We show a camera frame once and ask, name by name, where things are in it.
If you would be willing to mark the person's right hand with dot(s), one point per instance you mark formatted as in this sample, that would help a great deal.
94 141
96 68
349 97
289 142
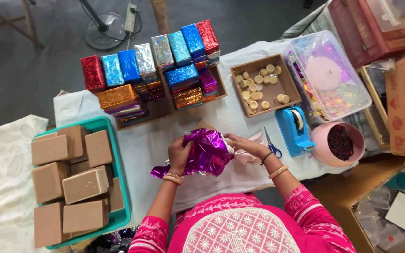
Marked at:
250 146

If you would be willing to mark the person's left hand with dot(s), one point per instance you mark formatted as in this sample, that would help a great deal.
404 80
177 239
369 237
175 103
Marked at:
178 156

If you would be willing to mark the person's right fingers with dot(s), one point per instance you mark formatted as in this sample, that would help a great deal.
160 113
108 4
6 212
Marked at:
233 138

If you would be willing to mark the person's left fingers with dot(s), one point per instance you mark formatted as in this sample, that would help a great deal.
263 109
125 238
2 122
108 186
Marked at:
185 142

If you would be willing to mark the purple foil wrapping sheet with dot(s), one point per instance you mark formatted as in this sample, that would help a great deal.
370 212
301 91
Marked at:
207 151

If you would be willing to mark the pale pink paper sheet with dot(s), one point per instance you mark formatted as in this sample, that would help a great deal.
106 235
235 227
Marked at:
246 158

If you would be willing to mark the gold beaded bangles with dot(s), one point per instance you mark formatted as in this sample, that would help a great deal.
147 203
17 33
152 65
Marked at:
173 177

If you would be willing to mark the black wrist band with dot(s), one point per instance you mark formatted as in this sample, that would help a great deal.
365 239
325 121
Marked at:
265 158

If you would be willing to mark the white table cloth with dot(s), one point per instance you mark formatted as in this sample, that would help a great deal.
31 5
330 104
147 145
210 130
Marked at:
146 144

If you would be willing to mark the peach bangle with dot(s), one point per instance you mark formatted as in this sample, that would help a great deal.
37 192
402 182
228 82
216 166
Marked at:
278 172

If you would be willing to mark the group of cream round caps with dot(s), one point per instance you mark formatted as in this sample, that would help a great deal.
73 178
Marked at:
257 86

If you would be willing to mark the blue tape dispenser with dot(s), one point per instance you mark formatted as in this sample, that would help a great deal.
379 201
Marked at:
294 137

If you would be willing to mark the clear tape roll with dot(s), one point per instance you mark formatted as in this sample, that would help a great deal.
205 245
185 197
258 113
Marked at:
297 118

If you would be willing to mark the square wooden tray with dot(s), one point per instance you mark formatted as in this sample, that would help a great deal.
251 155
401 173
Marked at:
283 82

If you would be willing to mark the group of foil wrapped boxes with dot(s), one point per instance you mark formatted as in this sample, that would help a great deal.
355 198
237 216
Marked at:
153 66

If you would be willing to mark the pink plastic bowl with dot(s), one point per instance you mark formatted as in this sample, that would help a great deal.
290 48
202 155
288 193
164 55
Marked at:
320 154

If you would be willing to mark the person's pink embroidered kurta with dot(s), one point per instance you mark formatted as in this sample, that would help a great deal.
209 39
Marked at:
237 228

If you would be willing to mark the teal plastic tray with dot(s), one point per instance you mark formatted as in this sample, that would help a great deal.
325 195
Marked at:
120 210

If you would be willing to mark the heap of dark red bands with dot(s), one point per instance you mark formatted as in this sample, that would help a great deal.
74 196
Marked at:
339 142

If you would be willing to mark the pink round disc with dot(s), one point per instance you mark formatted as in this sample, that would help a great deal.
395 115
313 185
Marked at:
323 73

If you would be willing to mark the heap of colourful trinkets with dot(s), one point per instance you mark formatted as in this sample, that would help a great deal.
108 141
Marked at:
343 102

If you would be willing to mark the pile of brown cardboard boxes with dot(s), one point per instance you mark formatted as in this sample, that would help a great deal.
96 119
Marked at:
76 182

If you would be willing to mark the carton of clear plastic packets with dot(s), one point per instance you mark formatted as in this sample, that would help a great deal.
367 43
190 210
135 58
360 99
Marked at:
336 196

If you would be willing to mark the heap of shiny foil sheets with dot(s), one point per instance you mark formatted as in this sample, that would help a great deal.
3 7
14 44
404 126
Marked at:
113 242

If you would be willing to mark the clear plastic lidded container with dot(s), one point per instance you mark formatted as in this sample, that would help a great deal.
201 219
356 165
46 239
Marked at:
329 49

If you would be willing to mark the white power strip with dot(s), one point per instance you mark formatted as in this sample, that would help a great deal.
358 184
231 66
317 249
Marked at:
130 17

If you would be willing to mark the grey striped cloth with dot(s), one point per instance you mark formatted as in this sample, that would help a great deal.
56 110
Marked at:
308 24

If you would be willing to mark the narrow wooden framed tray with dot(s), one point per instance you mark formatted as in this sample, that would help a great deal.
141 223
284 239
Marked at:
378 123

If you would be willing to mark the clear plastic bag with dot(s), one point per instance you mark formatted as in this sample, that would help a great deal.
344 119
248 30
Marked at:
380 75

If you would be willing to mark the cream patterned cloth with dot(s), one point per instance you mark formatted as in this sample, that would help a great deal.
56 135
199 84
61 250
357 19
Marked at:
9 218

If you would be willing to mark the wooden stand legs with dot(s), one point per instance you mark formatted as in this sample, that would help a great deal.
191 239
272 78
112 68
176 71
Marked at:
30 24

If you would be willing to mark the clear plastic storage box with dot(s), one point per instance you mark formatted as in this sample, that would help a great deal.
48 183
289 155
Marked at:
392 17

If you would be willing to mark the pedestal fan base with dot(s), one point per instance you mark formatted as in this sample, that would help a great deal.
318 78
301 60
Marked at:
109 33

